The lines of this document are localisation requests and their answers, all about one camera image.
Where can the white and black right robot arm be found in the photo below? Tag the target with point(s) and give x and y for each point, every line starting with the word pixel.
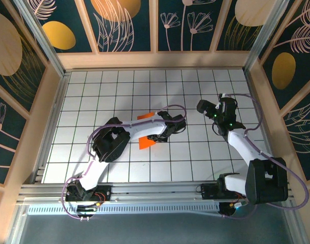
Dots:
pixel 266 183

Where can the black round controller housing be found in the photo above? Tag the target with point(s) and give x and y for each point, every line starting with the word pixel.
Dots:
pixel 227 211

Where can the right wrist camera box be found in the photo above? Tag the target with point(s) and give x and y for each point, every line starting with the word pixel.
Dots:
pixel 218 106

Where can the orange square paper sheet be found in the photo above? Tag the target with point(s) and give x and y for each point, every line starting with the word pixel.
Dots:
pixel 146 143

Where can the black controller box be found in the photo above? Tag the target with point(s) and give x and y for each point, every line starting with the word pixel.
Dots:
pixel 85 210

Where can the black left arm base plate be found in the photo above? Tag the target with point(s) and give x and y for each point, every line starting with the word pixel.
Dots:
pixel 105 191

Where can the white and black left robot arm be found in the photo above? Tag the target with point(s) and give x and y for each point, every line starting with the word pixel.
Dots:
pixel 110 145

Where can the aluminium corner post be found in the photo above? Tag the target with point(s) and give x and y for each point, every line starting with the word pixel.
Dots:
pixel 251 61
pixel 57 63

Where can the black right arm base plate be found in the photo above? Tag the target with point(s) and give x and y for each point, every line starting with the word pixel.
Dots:
pixel 208 191

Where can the aluminium mounting rail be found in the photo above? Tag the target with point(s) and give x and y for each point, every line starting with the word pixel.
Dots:
pixel 157 189

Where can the aluminium side rail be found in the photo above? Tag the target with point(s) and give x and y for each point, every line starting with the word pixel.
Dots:
pixel 51 129
pixel 255 96

